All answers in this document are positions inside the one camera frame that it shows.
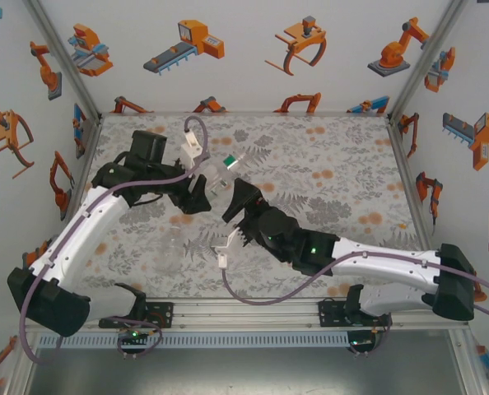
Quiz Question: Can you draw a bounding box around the clear plastic cup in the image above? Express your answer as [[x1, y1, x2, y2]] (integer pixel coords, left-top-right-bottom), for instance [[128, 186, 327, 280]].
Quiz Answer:
[[152, 221, 190, 277]]

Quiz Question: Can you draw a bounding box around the floral patterned table cover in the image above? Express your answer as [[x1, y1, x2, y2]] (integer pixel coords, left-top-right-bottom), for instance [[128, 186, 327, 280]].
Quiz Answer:
[[69, 114, 440, 300]]

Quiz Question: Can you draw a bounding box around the small circuit board green LED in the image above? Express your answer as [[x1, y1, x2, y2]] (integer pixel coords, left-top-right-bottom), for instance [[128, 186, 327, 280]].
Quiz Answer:
[[348, 336, 375, 351], [118, 328, 151, 343]]

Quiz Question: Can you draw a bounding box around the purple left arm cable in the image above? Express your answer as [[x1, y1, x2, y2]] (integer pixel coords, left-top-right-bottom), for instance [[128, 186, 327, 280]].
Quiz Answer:
[[18, 115, 212, 365]]

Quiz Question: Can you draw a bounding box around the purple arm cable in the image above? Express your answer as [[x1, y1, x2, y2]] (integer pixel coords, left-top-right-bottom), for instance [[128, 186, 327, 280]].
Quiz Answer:
[[18, 115, 212, 365], [220, 251, 489, 326]]

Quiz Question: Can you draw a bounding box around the aluminium side rail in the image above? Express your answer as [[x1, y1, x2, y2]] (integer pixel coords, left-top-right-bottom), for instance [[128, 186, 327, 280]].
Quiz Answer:
[[386, 114, 435, 252], [58, 117, 105, 258]]

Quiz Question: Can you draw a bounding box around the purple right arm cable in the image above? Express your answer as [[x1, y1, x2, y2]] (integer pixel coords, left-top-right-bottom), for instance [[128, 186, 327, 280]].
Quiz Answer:
[[220, 251, 489, 326]]

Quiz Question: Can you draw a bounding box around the aluminium front extrusion rail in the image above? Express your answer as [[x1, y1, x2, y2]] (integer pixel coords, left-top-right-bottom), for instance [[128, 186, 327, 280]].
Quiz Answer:
[[21, 296, 472, 332]]

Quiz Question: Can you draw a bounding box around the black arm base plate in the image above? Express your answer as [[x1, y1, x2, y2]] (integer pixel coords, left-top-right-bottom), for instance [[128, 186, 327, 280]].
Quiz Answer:
[[143, 301, 175, 330], [317, 299, 351, 328]]

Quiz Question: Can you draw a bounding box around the slotted grey cable duct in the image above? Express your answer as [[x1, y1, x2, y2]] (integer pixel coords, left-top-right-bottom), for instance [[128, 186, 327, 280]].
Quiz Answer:
[[38, 332, 351, 350]]

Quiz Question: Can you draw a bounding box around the aluminium corner post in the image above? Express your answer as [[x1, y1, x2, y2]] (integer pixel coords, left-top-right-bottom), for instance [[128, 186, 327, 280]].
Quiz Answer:
[[24, 0, 105, 123], [387, 0, 468, 123]]

